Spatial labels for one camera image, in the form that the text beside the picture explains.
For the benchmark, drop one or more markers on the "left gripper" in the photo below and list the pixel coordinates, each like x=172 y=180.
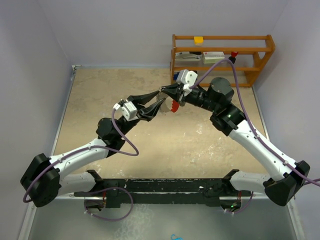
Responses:
x=146 y=114

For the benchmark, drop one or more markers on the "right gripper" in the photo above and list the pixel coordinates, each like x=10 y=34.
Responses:
x=175 y=91

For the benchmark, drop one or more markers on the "red grey key holder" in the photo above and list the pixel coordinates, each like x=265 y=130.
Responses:
x=169 y=105

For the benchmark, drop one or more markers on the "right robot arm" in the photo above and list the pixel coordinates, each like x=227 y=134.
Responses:
x=284 y=175

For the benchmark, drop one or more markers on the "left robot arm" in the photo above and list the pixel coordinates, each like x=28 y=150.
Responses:
x=48 y=177

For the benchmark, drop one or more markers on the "grey stapler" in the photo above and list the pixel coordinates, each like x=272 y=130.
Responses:
x=187 y=56

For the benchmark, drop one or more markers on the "wooden shelf rack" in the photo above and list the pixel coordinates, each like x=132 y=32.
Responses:
x=254 y=52

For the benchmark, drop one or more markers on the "white cardboard box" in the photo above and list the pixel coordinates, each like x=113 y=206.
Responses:
x=212 y=57

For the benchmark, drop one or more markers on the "yellow block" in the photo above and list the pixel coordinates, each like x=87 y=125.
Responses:
x=198 y=40

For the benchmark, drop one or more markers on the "blue object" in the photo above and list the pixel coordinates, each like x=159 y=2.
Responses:
x=175 y=237

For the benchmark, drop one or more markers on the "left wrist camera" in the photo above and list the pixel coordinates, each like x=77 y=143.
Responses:
x=128 y=109

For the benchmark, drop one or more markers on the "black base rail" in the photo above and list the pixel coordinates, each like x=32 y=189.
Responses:
x=211 y=192

